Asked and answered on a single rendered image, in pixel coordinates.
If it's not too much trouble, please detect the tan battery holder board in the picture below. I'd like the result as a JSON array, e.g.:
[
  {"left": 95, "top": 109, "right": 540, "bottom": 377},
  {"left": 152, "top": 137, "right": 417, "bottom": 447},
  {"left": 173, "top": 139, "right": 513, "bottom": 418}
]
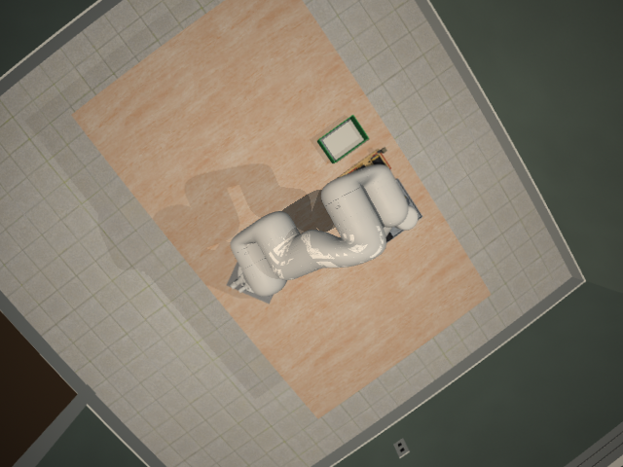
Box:
[{"left": 339, "top": 147, "right": 391, "bottom": 177}]

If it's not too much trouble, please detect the green open-top box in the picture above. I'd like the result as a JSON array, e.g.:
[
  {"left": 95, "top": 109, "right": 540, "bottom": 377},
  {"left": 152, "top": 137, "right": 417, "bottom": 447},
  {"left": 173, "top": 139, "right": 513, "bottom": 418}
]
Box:
[{"left": 317, "top": 115, "right": 369, "bottom": 163}]

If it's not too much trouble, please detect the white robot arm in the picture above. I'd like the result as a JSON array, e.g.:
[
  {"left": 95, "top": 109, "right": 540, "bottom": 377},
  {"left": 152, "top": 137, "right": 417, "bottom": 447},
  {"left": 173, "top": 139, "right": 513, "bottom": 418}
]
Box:
[{"left": 230, "top": 164, "right": 419, "bottom": 297}]

